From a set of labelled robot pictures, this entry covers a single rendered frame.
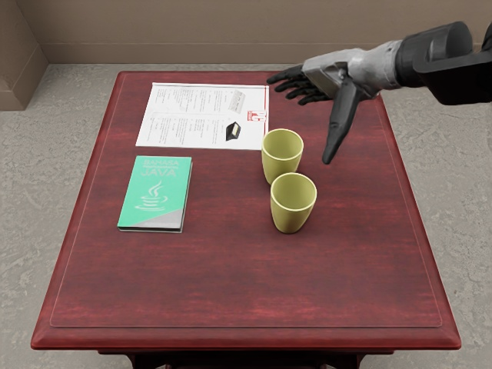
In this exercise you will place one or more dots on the white printed paper sheet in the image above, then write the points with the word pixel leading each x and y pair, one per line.
pixel 200 115

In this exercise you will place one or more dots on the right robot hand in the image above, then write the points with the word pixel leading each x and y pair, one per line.
pixel 348 73

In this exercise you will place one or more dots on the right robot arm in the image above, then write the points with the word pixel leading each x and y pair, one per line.
pixel 446 57

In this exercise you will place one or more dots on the olive green cup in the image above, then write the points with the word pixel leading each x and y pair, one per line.
pixel 292 203
pixel 281 153

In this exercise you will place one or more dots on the green paperback book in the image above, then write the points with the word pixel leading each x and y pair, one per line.
pixel 155 194

